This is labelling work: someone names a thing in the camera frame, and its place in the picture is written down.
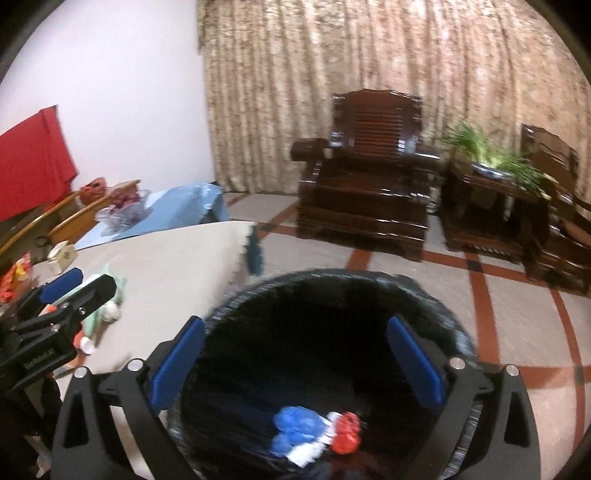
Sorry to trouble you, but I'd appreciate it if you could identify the small white box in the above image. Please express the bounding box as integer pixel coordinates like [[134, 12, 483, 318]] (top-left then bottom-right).
[[46, 242, 77, 269]]

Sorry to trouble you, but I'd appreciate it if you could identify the blue tablecloth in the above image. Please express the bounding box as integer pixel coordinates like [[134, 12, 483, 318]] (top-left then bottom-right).
[[74, 182, 230, 252]]

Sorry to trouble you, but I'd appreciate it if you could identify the trash bin with black bag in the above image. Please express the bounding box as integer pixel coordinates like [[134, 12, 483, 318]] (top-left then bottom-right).
[[166, 268, 478, 480]]

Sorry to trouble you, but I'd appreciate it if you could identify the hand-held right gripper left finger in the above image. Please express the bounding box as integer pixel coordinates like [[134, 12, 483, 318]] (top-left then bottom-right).
[[50, 316, 206, 480]]

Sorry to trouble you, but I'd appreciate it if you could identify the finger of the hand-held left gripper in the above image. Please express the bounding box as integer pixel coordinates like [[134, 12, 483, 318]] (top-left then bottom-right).
[[9, 268, 85, 319], [11, 274, 117, 344]]

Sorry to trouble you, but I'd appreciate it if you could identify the green potted plant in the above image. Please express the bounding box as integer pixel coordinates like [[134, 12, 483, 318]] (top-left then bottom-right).
[[441, 121, 552, 199]]

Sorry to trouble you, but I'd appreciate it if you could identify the beige foam mat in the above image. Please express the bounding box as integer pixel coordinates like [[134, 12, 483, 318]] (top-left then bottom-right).
[[28, 220, 266, 480]]

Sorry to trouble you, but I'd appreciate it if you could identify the red cloth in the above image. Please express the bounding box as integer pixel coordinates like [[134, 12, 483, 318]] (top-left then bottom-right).
[[0, 106, 78, 223]]

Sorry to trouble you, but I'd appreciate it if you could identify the red crumpled wrapper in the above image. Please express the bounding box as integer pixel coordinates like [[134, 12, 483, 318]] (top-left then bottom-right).
[[331, 412, 362, 455]]

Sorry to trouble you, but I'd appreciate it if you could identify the orange snack packet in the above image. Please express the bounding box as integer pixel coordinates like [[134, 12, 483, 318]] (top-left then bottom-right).
[[0, 258, 36, 304]]

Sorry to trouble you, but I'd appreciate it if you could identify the dark wooden side table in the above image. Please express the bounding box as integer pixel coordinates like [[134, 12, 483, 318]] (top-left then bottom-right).
[[441, 159, 550, 265]]

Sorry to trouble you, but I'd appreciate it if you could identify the beige patterned curtain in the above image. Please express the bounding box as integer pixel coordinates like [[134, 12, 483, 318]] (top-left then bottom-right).
[[196, 0, 589, 217]]

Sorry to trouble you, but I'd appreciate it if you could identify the clear plastic bag of fruit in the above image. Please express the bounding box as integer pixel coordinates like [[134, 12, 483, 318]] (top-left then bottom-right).
[[95, 187, 151, 236]]

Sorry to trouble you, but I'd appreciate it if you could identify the dark wooden armchair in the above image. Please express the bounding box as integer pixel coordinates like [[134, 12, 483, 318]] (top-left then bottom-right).
[[291, 89, 451, 263], [521, 124, 591, 297]]

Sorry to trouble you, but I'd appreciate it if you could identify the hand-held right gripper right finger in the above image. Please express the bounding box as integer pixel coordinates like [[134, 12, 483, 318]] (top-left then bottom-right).
[[387, 315, 542, 480]]

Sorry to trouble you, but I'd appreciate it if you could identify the blue and white crumpled packet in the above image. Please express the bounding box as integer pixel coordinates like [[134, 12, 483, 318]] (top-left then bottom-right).
[[270, 406, 336, 467]]

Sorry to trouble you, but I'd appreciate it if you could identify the orange red bag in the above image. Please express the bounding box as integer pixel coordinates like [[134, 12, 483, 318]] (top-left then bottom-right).
[[81, 178, 110, 205]]

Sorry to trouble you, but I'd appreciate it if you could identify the light wooden chair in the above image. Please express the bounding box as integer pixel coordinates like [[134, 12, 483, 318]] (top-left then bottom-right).
[[0, 191, 80, 260], [47, 179, 141, 246]]

